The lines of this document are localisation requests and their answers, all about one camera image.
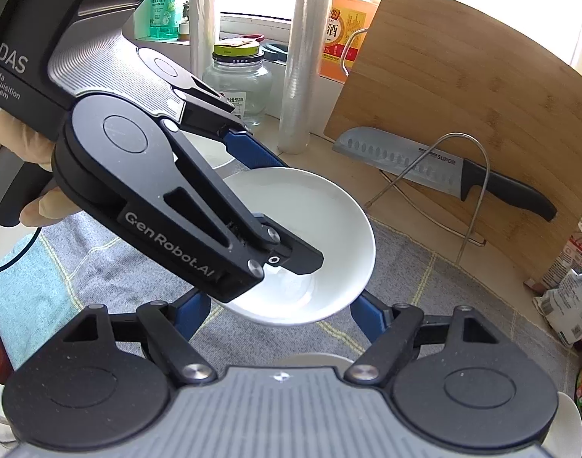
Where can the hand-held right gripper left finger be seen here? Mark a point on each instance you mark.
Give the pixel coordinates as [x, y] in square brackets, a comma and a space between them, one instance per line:
[195, 315]

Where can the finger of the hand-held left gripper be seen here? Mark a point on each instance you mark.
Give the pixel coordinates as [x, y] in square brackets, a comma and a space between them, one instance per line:
[295, 255]
[253, 150]

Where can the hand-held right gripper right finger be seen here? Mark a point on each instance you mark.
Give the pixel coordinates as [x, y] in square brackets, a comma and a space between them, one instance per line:
[372, 317]

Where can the plain white bowl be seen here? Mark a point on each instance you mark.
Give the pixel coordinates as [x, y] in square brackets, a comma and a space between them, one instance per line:
[319, 219]

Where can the stained white fruit-print plate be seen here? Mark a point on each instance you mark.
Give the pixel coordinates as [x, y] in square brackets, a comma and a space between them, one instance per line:
[571, 424]

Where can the person's left hand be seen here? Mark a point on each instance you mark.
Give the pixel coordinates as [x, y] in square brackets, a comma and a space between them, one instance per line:
[38, 150]

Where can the white pink-floral bowl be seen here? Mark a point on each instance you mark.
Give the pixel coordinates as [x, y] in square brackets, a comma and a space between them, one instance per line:
[205, 150]

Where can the glass jar with lid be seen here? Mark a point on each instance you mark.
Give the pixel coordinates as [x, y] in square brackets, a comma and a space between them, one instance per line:
[234, 86]

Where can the grey checked towel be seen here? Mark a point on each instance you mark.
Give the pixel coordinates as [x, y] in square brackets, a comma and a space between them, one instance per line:
[439, 305]

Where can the tall plastic wrap roll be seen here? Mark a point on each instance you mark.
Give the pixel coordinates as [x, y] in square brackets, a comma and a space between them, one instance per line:
[300, 81]

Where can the green dish soap bottle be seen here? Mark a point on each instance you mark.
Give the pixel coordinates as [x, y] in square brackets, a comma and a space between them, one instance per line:
[162, 14]

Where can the small potted plant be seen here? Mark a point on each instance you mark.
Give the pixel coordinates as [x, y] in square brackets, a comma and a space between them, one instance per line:
[185, 24]

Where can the short plastic wrap roll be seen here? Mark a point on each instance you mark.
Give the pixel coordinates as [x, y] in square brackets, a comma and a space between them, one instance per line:
[203, 33]

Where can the orange cooking wine jug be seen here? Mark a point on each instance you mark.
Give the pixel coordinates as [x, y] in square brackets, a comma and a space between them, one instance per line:
[338, 19]

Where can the white printed packet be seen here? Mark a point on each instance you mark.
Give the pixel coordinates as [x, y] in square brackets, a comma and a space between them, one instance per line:
[567, 315]

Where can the clipped brown packet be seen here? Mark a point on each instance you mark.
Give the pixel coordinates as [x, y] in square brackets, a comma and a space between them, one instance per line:
[574, 257]

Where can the bamboo cutting board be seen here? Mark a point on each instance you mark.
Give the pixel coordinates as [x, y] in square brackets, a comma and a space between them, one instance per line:
[462, 81]

